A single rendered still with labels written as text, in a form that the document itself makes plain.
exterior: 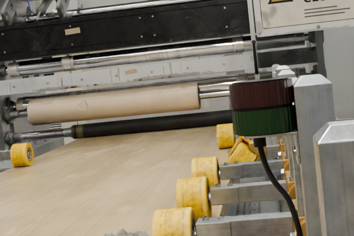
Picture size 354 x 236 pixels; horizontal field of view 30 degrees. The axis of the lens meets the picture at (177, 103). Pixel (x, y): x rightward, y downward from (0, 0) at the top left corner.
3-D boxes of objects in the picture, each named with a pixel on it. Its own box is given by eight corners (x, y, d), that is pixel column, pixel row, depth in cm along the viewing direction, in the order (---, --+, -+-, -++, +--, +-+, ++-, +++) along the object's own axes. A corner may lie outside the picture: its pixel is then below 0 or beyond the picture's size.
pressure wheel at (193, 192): (206, 167, 120) (205, 197, 113) (212, 199, 124) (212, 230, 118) (174, 169, 121) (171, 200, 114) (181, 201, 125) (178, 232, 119)
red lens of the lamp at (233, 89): (292, 99, 65) (290, 77, 65) (295, 103, 60) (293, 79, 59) (232, 105, 66) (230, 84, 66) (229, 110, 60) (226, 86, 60)
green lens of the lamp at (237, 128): (295, 124, 66) (293, 102, 65) (298, 131, 60) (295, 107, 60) (235, 130, 66) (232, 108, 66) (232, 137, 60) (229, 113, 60)
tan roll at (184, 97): (315, 96, 300) (312, 69, 299) (317, 98, 288) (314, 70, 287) (15, 126, 319) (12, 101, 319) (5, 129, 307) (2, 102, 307)
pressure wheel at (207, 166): (217, 185, 138) (222, 197, 145) (215, 150, 142) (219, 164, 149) (189, 188, 139) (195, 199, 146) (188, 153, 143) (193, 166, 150)
